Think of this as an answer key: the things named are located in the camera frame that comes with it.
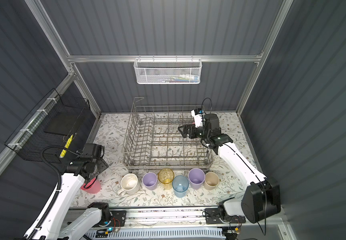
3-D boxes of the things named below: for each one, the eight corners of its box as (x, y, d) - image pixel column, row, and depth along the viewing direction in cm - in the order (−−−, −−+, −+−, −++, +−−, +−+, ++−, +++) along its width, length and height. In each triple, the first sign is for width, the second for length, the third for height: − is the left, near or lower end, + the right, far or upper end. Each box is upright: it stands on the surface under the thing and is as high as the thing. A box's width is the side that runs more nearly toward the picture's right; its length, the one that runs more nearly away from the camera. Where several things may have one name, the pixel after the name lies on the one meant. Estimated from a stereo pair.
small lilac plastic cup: (144, 192, 84) (141, 186, 76) (146, 179, 89) (143, 172, 80) (157, 192, 84) (155, 185, 76) (158, 179, 89) (156, 172, 80)
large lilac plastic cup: (188, 190, 82) (189, 184, 74) (187, 176, 88) (188, 168, 79) (203, 190, 82) (206, 184, 74) (201, 176, 88) (204, 168, 79)
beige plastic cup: (202, 190, 84) (204, 185, 76) (204, 177, 89) (207, 170, 81) (214, 194, 82) (218, 189, 75) (216, 180, 87) (219, 173, 80)
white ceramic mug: (122, 197, 82) (117, 192, 75) (126, 179, 88) (122, 173, 81) (138, 197, 82) (134, 192, 75) (141, 179, 88) (138, 173, 81)
